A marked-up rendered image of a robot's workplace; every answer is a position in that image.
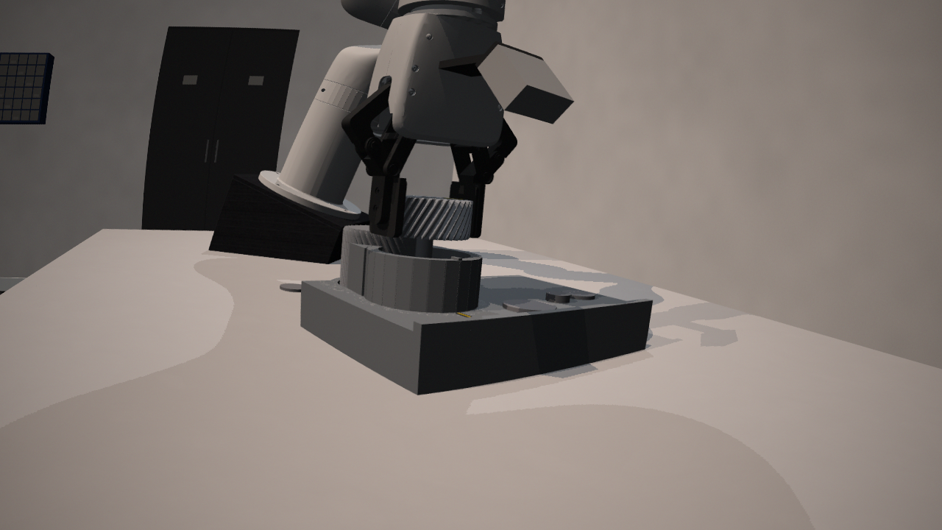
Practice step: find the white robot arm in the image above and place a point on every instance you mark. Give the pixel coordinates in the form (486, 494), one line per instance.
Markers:
(322, 161)

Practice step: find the grey toothed gear with yellow arrow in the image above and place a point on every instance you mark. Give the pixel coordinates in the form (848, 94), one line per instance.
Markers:
(437, 218)

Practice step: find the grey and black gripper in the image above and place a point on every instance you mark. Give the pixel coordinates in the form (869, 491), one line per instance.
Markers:
(429, 104)

